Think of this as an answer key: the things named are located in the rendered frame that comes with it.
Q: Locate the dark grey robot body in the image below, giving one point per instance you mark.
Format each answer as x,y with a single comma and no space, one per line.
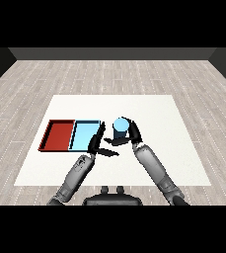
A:
111,198

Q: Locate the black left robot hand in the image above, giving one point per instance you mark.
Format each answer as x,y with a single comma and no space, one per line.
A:
95,142

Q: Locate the light blue shallow open box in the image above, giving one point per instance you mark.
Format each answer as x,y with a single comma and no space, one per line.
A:
84,134

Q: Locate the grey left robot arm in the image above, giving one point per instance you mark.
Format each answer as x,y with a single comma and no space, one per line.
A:
74,178

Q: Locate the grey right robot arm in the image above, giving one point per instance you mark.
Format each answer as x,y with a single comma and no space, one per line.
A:
157,171

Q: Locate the red shallow open box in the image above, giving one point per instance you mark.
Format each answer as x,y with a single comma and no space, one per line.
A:
57,135

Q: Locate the blue can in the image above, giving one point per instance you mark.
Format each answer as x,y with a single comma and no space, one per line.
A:
120,127

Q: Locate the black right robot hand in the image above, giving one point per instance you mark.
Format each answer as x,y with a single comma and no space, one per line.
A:
134,133

